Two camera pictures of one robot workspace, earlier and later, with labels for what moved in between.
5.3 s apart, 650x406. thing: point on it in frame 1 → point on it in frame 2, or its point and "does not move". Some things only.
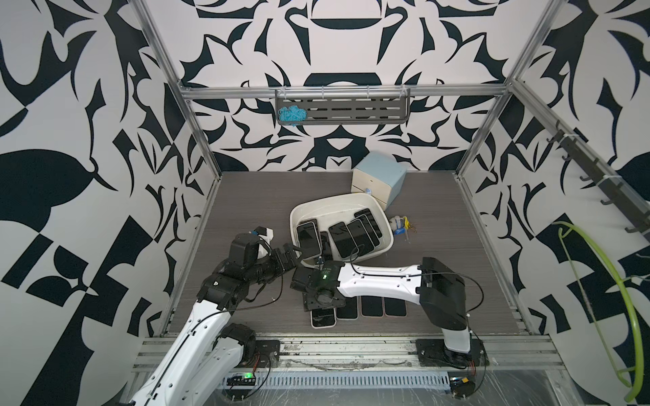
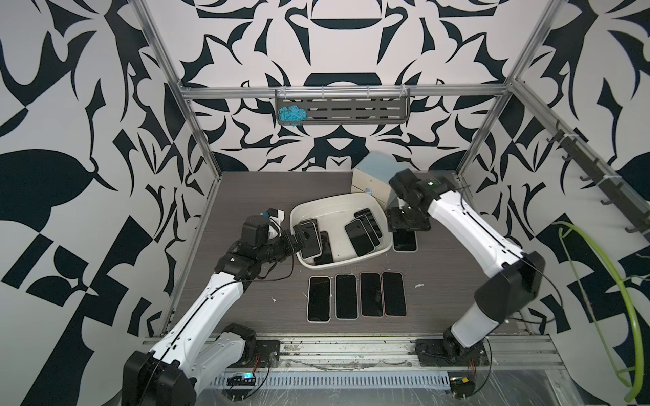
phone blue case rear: [371, 218] does not move
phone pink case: [343, 239] → [404, 241]
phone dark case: [372, 306] does not move
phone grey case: [349, 311] does not move
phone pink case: [394, 307] does not move
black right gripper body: [309, 300] → [402, 218]
